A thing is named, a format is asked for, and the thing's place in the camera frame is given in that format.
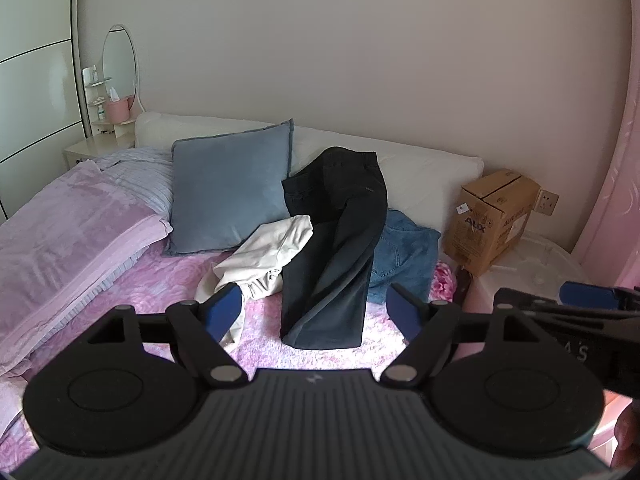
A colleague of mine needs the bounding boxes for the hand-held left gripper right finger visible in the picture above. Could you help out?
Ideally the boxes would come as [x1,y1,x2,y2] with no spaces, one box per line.
[372,282,538,388]

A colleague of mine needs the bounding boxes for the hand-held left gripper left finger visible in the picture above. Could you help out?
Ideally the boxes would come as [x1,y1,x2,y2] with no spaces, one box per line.
[87,282,249,388]

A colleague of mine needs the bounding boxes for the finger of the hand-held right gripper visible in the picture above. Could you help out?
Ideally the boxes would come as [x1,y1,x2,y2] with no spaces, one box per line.
[492,287,566,313]
[559,281,640,313]

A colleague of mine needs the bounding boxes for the black pants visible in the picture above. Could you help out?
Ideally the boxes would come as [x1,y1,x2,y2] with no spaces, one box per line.
[280,146,389,350]

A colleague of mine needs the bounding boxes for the white plastic container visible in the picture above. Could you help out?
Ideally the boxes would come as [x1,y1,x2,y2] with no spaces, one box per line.
[467,230,601,311]

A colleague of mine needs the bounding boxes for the pink floral bed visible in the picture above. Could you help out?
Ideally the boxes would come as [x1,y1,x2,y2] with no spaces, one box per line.
[0,237,458,461]

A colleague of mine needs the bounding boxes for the blue jeans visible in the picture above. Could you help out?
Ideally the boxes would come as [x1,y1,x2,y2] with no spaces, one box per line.
[367,209,442,305]

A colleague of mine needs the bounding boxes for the beige garment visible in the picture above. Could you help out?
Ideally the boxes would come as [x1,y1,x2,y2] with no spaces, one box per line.
[194,214,315,353]

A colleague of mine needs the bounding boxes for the cardboard box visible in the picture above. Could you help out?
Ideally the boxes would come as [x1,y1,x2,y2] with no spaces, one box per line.
[444,168,542,277]

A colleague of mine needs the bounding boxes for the pink curtain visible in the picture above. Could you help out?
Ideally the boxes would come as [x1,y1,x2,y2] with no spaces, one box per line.
[570,50,640,291]

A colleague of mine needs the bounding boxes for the blue-grey pillow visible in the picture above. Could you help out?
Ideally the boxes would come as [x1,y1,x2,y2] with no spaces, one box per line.
[162,119,296,257]

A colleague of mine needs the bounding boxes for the white bed headboard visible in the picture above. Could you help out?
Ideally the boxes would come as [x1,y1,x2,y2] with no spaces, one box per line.
[134,111,485,246]

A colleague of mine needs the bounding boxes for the striped lilac pillow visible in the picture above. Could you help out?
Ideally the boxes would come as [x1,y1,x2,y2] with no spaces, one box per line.
[92,146,176,221]

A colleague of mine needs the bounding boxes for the right pink pillow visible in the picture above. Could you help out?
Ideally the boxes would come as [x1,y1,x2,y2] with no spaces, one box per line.
[0,160,173,376]

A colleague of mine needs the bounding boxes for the cream nightstand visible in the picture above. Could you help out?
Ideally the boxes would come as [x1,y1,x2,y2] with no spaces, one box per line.
[63,132,137,173]

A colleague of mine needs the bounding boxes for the pink tissue box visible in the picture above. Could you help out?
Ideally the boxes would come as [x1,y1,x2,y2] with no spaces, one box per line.
[106,96,135,123]

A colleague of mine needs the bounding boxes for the small white shelf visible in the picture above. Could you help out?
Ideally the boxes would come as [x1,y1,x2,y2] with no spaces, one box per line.
[82,65,113,126]

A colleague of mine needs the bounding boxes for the oval mirror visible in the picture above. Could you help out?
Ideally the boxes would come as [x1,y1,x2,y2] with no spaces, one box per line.
[101,24,147,116]

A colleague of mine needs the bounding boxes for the white wardrobe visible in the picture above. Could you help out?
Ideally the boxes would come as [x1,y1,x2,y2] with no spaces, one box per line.
[0,0,91,221]

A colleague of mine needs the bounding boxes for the wall socket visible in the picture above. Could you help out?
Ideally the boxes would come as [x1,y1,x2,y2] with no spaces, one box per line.
[535,189,560,217]

